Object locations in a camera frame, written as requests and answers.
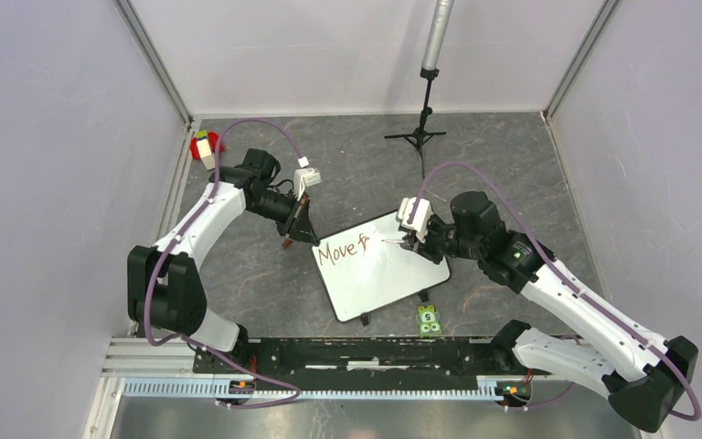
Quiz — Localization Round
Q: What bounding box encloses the white whiteboard black frame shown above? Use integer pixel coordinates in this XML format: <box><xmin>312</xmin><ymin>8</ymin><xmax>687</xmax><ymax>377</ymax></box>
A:
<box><xmin>311</xmin><ymin>210</ymin><xmax>452</xmax><ymax>323</ymax></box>

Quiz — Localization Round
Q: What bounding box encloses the grey cylinder on stand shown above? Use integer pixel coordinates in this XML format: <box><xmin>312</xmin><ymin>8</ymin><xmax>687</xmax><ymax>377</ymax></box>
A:
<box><xmin>421</xmin><ymin>0</ymin><xmax>454</xmax><ymax>74</ymax></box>

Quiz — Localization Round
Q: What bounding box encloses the green toy block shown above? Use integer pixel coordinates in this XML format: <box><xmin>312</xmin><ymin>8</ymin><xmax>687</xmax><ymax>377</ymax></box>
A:
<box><xmin>416</xmin><ymin>305</ymin><xmax>442</xmax><ymax>338</ymax></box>

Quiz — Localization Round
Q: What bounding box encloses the red multicolour toy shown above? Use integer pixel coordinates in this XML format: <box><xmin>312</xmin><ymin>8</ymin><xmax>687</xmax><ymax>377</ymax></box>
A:
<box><xmin>190</xmin><ymin>130</ymin><xmax>226</xmax><ymax>170</ymax></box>

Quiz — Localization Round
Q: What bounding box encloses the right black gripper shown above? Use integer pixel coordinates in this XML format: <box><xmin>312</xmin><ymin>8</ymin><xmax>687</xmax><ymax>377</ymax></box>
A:
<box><xmin>401</xmin><ymin>214</ymin><xmax>484</xmax><ymax>264</ymax></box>

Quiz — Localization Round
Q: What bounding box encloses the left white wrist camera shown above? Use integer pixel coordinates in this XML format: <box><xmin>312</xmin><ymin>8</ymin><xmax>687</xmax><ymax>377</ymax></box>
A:
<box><xmin>292</xmin><ymin>156</ymin><xmax>323</xmax><ymax>199</ymax></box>

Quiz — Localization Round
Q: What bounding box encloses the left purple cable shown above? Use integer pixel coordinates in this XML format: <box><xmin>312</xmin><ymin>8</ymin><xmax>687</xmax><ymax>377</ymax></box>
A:
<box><xmin>143</xmin><ymin>118</ymin><xmax>311</xmax><ymax>411</ymax></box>

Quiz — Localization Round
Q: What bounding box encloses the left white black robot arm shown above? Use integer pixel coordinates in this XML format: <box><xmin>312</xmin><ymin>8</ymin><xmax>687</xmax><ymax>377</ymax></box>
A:
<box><xmin>127</xmin><ymin>148</ymin><xmax>322</xmax><ymax>373</ymax></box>

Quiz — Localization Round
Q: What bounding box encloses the black tripod stand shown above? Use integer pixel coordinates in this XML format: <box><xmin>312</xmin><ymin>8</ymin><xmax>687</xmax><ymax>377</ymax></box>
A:
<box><xmin>383</xmin><ymin>68</ymin><xmax>446</xmax><ymax>177</ymax></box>

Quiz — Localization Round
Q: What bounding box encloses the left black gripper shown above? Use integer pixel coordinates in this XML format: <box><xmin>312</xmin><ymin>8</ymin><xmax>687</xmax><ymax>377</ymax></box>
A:
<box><xmin>248</xmin><ymin>188</ymin><xmax>319</xmax><ymax>248</ymax></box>

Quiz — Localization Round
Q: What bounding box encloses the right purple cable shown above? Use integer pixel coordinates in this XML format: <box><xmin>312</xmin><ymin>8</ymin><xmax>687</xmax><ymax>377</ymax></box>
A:
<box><xmin>407</xmin><ymin>160</ymin><xmax>702</xmax><ymax>423</ymax></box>

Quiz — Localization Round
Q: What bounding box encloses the purple cable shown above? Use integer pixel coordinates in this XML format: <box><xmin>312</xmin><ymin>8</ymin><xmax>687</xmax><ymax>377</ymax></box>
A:
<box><xmin>143</xmin><ymin>118</ymin><xmax>311</xmax><ymax>411</ymax></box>
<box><xmin>407</xmin><ymin>160</ymin><xmax>702</xmax><ymax>423</ymax></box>

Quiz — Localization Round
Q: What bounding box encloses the aluminium frame rail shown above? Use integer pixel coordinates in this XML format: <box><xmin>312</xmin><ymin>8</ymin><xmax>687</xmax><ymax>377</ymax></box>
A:
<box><xmin>81</xmin><ymin>337</ymin><xmax>667</xmax><ymax>439</ymax></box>

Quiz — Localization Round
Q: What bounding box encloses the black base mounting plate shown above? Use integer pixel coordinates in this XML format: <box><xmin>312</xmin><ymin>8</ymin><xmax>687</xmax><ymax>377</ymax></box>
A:
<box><xmin>192</xmin><ymin>337</ymin><xmax>553</xmax><ymax>392</ymax></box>

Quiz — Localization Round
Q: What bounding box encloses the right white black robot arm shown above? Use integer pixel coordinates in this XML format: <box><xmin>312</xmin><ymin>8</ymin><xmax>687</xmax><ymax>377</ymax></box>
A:
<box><xmin>397</xmin><ymin>191</ymin><xmax>701</xmax><ymax>433</ymax></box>

